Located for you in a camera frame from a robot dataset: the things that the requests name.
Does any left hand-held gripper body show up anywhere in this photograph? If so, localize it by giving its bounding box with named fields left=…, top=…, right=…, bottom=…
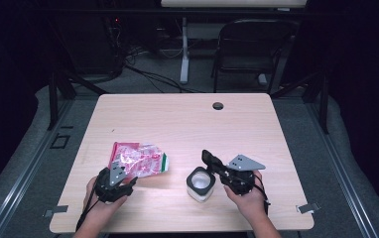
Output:
left=93, top=160, right=136, bottom=203

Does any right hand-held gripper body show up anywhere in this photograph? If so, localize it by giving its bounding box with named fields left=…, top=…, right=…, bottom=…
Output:
left=218, top=154, right=267, bottom=196

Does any pink and white plastic bag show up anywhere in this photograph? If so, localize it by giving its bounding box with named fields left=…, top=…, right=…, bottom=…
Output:
left=107, top=141, right=170, bottom=179

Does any clear jar with black lid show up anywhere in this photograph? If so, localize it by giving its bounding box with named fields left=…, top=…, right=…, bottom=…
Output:
left=186, top=149, right=227, bottom=203

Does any person's left hand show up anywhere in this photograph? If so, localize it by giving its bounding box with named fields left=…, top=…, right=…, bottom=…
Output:
left=83, top=176, right=130, bottom=216

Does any person's right hand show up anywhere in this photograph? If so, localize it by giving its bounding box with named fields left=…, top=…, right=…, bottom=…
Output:
left=222, top=169, right=267, bottom=216

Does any white desk leg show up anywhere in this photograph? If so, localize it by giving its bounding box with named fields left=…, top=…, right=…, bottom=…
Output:
left=179, top=16, right=191, bottom=85

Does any black folding chair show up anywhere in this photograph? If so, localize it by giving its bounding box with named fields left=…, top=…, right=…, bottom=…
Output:
left=211, top=18, right=300, bottom=95

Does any dark equipment cabinet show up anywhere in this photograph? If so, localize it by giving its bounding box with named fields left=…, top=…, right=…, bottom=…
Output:
left=58, top=13, right=126, bottom=77

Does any black right gripper strap cable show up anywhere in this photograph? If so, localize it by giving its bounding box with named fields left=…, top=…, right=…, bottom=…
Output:
left=252, top=173, right=272, bottom=216

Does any black gripper strap cable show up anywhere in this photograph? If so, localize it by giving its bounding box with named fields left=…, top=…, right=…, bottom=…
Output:
left=74, top=187, right=102, bottom=233
left=252, top=173, right=272, bottom=216

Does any black left gripper strap cable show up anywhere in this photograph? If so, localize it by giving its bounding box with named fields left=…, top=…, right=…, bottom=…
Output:
left=74, top=187, right=102, bottom=233

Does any grey metal table bracket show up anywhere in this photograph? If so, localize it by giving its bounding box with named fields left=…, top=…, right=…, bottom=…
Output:
left=43, top=204, right=69, bottom=218

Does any metal floor rail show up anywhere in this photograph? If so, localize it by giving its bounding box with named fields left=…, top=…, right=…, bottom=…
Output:
left=305, top=98, right=379, bottom=238
left=0, top=98, right=75, bottom=238

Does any black metal frame stand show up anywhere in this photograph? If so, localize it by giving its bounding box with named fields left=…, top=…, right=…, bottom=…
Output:
left=269, top=66, right=331, bottom=135
left=46, top=68, right=108, bottom=131

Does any black floor cable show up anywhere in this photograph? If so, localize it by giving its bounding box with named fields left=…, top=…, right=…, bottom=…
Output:
left=123, top=62, right=209, bottom=94

